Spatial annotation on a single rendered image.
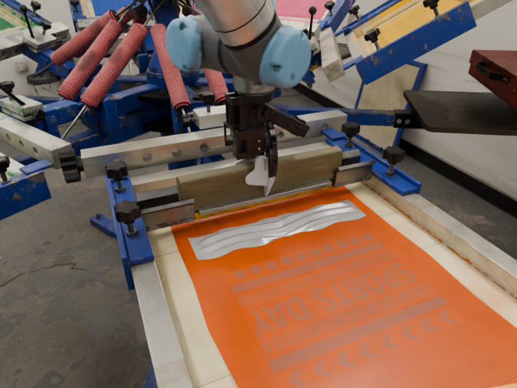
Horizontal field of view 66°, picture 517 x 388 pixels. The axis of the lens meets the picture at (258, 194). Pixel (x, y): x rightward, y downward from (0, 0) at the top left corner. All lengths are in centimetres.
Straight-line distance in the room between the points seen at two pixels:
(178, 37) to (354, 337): 49
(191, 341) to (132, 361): 123
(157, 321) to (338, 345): 25
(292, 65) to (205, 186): 33
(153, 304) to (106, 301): 148
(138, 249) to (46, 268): 173
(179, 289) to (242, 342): 15
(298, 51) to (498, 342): 48
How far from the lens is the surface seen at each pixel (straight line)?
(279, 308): 63
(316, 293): 66
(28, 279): 237
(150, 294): 62
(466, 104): 166
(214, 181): 76
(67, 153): 96
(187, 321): 62
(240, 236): 75
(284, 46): 50
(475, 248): 77
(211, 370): 57
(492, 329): 69
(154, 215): 75
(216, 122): 102
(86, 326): 200
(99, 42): 143
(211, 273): 69
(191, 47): 59
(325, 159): 85
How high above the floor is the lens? 142
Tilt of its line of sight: 31 degrees down
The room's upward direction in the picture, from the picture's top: straight up
